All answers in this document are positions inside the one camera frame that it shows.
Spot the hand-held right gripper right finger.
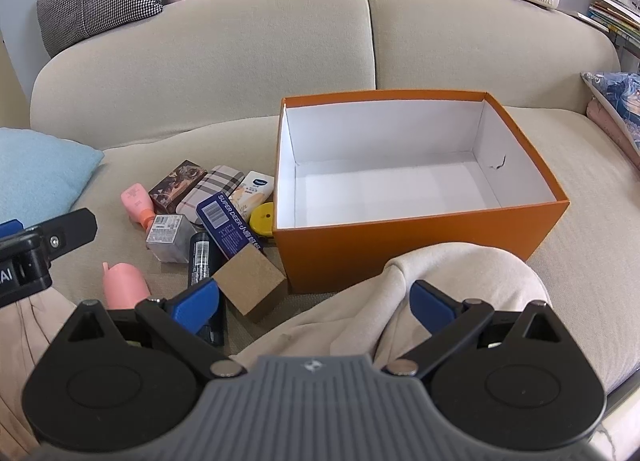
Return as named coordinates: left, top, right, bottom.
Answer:
left=382, top=279, right=564, bottom=376

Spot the person's left leg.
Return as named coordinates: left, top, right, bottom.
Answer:
left=0, top=286, right=111, bottom=461

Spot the orange cardboard box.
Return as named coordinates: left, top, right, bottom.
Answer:
left=272, top=90, right=570, bottom=295

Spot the blue box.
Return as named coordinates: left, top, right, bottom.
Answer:
left=196, top=193, right=265, bottom=261

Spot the pink pump bottle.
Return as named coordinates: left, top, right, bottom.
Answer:
left=120, top=183, right=156, bottom=231

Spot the stack of books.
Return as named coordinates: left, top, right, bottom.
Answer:
left=575, top=0, right=640, bottom=72

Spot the beige sofa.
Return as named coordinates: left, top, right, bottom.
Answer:
left=29, top=0, right=640, bottom=394

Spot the brown patterned box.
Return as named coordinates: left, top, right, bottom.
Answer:
left=148, top=160, right=208, bottom=216

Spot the pink container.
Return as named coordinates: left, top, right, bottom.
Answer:
left=102, top=261, right=151, bottom=311

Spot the brown cardboard cube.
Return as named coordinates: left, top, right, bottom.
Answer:
left=212, top=244, right=288, bottom=318

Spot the white lotion tube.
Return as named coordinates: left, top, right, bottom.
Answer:
left=227, top=170, right=275, bottom=214

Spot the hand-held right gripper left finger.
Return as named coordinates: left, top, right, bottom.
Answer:
left=65, top=277, right=248, bottom=377

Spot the light blue pillow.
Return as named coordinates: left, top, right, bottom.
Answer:
left=0, top=127, right=105, bottom=228

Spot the yellow tape measure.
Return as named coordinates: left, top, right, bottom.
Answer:
left=249, top=202, right=275, bottom=238

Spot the black bottle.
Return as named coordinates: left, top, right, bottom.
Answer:
left=187, top=231, right=226, bottom=347

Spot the plaid case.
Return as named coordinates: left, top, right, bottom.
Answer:
left=175, top=165, right=245, bottom=217

